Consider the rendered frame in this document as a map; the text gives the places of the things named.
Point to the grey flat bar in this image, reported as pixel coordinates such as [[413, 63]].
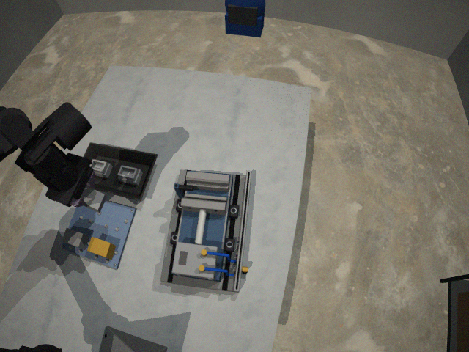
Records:
[[208, 187], [205, 197]]

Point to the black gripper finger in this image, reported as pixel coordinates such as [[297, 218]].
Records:
[[78, 202], [91, 183]]

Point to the yellow rectangular block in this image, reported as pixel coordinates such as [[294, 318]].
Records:
[[102, 248]]

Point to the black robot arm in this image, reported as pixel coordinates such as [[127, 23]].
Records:
[[67, 126]]

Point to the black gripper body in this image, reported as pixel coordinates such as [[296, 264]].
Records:
[[71, 180]]

